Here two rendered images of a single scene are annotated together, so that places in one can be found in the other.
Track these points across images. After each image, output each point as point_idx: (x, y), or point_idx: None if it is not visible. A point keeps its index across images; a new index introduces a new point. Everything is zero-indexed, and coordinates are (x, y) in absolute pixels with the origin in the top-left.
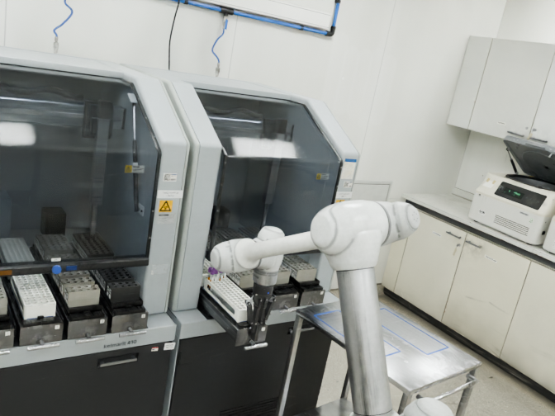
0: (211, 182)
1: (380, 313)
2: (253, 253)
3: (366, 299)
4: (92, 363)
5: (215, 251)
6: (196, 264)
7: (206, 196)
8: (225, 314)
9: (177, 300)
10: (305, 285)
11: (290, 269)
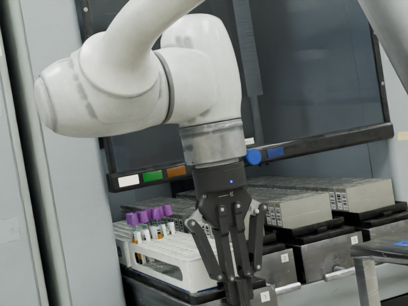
0: (61, 10)
1: None
2: (117, 37)
3: None
4: None
5: (37, 80)
6: (88, 208)
7: (61, 43)
8: (169, 290)
9: (71, 301)
10: (374, 215)
11: (331, 197)
